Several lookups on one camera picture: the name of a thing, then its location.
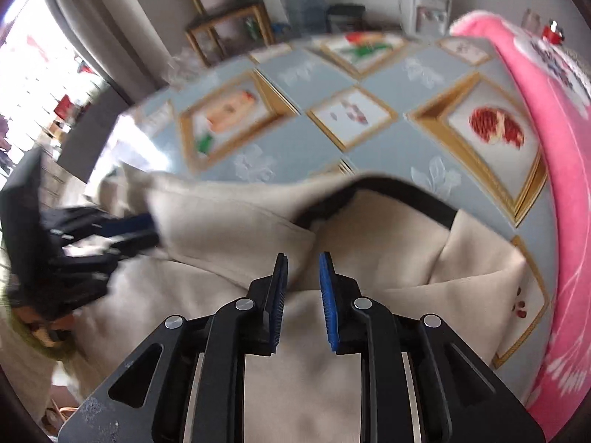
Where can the clear blue water jug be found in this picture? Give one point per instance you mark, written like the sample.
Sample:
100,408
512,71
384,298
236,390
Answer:
304,7

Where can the grey patterned cushion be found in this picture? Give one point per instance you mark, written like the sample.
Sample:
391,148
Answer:
581,64

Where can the cream coat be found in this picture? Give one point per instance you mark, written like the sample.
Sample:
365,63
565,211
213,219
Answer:
369,249

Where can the white water dispenser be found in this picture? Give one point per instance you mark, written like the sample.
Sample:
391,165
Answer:
425,14

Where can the blue picture-print tablecloth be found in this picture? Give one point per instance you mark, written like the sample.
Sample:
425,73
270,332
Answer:
392,78

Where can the clear plastic bag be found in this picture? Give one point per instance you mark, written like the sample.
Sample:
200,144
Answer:
187,67

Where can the small green bottle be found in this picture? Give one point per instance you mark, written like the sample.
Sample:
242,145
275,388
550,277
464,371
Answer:
251,27

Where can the pink floral blanket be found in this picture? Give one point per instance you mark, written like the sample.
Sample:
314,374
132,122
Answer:
570,240

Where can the dark grey panel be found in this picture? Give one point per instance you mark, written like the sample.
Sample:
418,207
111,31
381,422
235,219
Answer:
92,134

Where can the black bin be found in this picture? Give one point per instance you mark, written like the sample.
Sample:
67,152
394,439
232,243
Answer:
345,18

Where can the wooden shelf stand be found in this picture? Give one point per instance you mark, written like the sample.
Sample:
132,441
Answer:
231,11

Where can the window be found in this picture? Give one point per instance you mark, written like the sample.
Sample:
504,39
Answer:
41,64

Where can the beige curtain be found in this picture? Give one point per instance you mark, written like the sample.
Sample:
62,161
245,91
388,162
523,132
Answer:
106,23

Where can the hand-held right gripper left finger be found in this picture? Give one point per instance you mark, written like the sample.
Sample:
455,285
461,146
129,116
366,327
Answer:
276,307

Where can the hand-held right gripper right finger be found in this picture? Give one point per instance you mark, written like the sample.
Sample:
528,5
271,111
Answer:
328,307

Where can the person's left hand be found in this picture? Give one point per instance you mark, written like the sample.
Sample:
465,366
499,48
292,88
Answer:
44,330

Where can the small red object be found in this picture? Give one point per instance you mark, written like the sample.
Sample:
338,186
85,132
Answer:
551,33

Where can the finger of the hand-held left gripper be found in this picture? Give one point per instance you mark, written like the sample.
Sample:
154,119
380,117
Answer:
134,244
129,225

